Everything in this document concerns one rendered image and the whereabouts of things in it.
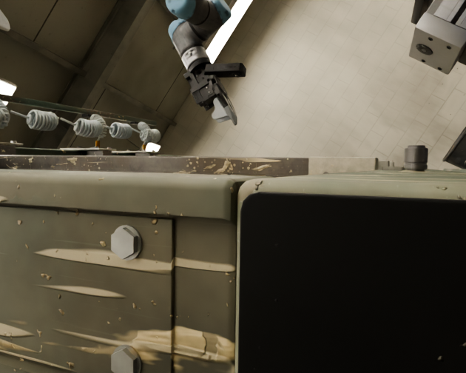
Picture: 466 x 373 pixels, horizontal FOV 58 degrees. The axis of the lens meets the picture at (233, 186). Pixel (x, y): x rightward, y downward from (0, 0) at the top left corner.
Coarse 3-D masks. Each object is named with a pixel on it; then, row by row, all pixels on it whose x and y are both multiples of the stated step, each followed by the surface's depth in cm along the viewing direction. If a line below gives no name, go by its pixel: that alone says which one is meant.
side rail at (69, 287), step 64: (0, 192) 20; (64, 192) 19; (128, 192) 17; (192, 192) 16; (0, 256) 21; (64, 256) 19; (128, 256) 18; (192, 256) 17; (0, 320) 21; (64, 320) 19; (128, 320) 18; (192, 320) 17
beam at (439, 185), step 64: (256, 192) 15; (320, 192) 14; (384, 192) 13; (448, 192) 13; (256, 256) 15; (320, 256) 14; (384, 256) 13; (448, 256) 12; (256, 320) 15; (320, 320) 14; (384, 320) 13; (448, 320) 12
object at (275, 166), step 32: (0, 128) 120; (0, 160) 116; (32, 160) 112; (64, 160) 107; (96, 160) 103; (128, 160) 99; (160, 160) 96; (192, 160) 92; (224, 160) 89; (256, 160) 86; (288, 160) 84; (320, 160) 81; (352, 160) 79
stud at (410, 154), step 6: (408, 150) 46; (414, 150) 46; (420, 150) 46; (426, 150) 46; (408, 156) 46; (414, 156) 46; (420, 156) 46; (426, 156) 46; (408, 162) 46; (414, 162) 46; (420, 162) 46; (426, 162) 46; (408, 168) 46; (414, 168) 46; (420, 168) 46; (426, 168) 46
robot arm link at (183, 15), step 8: (168, 0) 105; (176, 0) 104; (184, 0) 103; (192, 0) 104; (200, 0) 107; (168, 8) 105; (176, 8) 104; (184, 8) 104; (192, 8) 105; (200, 8) 108; (208, 8) 111; (184, 16) 107; (192, 16) 108; (200, 16) 110; (208, 16) 112
